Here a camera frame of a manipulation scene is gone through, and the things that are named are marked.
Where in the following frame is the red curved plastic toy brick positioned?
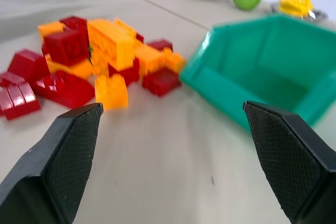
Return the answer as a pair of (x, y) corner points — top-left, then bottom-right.
(30, 70), (96, 109)

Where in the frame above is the yellow toy fruit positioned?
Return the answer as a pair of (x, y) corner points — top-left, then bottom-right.
(278, 0), (315, 17)

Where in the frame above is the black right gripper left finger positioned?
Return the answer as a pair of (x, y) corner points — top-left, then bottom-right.
(0, 102), (104, 224)

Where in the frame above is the red studded block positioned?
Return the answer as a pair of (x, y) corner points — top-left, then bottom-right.
(141, 67), (182, 97)
(59, 15), (88, 33)

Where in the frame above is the green plastic bin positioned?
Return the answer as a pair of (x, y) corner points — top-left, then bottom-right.
(178, 15), (336, 133)

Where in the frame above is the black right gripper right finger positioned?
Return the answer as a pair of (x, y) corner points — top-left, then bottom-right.
(243, 100), (336, 224)

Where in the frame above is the silver metal plate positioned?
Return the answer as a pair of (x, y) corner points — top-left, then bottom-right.
(269, 2), (329, 22)

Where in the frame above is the flat orange block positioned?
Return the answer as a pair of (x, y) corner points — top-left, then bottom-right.
(45, 54), (95, 80)

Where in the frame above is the red sloped plastic toy brick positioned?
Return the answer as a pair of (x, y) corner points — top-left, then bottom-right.
(0, 81), (42, 121)

